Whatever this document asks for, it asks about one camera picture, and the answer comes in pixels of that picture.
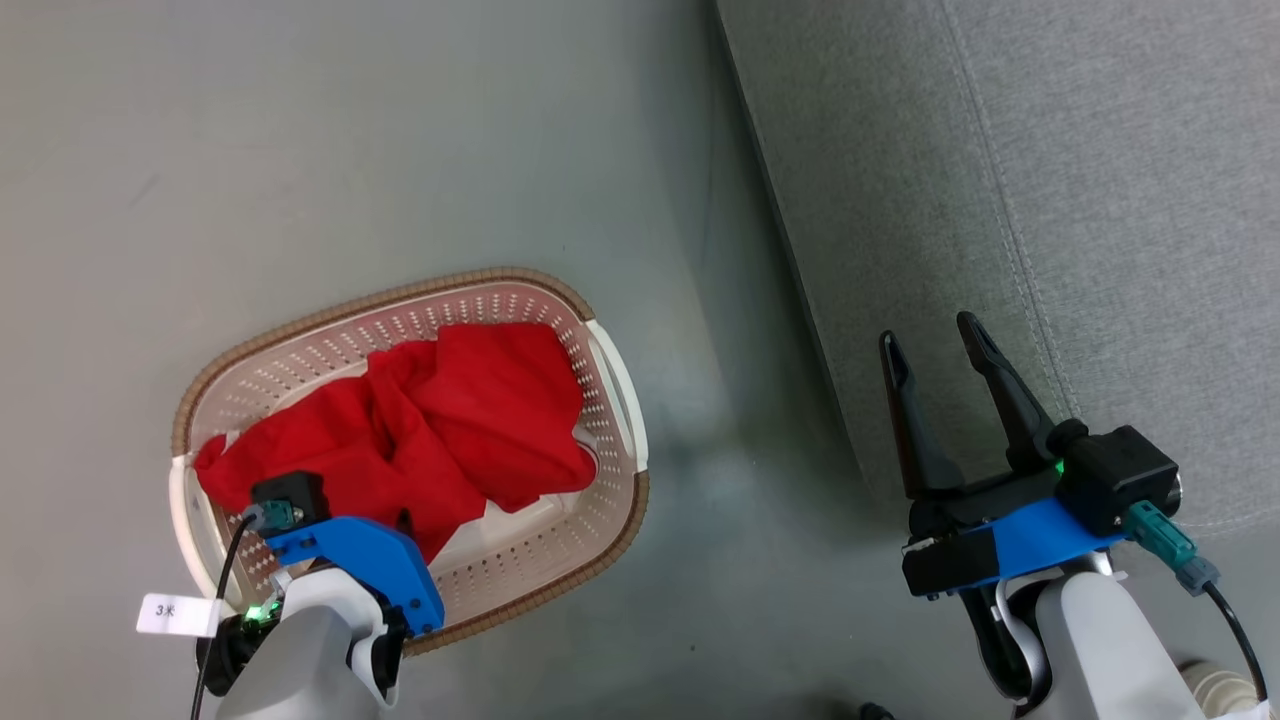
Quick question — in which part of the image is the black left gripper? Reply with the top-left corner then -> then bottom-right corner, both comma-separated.
195,600 -> 281,698

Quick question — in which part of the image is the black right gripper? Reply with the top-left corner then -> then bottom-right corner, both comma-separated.
879,311 -> 1063,601

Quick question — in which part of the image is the beige perforated laundry basket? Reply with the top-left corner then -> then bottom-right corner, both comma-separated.
168,266 -> 651,658

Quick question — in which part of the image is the teal left camera cable connector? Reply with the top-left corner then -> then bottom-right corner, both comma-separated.
240,500 -> 301,534

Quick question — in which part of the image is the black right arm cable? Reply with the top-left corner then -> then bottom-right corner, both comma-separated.
1200,580 -> 1271,701

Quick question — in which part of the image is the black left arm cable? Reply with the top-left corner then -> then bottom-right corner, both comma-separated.
188,510 -> 259,720

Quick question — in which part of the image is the grey fabric sofa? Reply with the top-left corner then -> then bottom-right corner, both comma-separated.
714,0 -> 1280,546

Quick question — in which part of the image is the blue camera mount bracket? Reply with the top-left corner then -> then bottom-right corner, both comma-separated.
262,515 -> 447,638
985,495 -> 1136,591

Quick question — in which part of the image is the teal camera cable connector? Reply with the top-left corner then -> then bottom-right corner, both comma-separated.
240,500 -> 301,534
1125,500 -> 1223,598

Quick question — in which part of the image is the blue left camera mount bracket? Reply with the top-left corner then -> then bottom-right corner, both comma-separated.
262,515 -> 447,638

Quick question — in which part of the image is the teal right camera cable connector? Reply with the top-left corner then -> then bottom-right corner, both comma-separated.
1125,500 -> 1223,598

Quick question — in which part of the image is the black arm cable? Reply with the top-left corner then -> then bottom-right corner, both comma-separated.
1200,580 -> 1271,701
188,510 -> 259,720

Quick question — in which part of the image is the white paper cable tag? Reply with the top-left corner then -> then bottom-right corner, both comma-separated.
136,592 -> 225,638

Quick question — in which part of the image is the red garment with white cuffs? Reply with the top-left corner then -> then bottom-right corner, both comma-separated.
193,322 -> 599,563

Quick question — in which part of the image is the blue right camera mount bracket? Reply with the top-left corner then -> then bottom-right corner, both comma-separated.
985,495 -> 1136,591

